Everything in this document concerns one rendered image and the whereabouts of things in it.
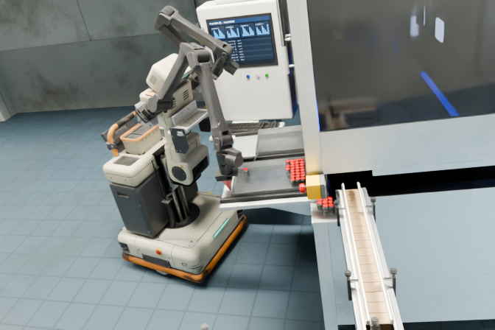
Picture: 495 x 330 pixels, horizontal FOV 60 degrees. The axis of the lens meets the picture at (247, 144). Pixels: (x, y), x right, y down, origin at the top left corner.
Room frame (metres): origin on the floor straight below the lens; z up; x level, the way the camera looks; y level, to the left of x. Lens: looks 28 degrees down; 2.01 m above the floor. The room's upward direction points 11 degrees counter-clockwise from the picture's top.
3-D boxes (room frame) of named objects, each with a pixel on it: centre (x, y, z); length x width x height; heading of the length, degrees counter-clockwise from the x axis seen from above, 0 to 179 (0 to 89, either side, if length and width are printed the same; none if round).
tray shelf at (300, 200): (1.86, -0.12, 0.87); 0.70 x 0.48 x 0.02; 170
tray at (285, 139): (2.02, -0.22, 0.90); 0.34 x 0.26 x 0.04; 80
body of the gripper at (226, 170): (1.66, 0.12, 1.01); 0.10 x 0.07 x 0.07; 81
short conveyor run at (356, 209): (1.11, -0.33, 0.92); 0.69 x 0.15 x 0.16; 170
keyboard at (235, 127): (2.42, -0.01, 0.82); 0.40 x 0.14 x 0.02; 70
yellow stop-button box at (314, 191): (1.42, -0.24, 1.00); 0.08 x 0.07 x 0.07; 80
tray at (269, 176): (1.70, -0.07, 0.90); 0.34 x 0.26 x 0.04; 81
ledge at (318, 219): (1.40, -0.27, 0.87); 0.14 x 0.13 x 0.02; 80
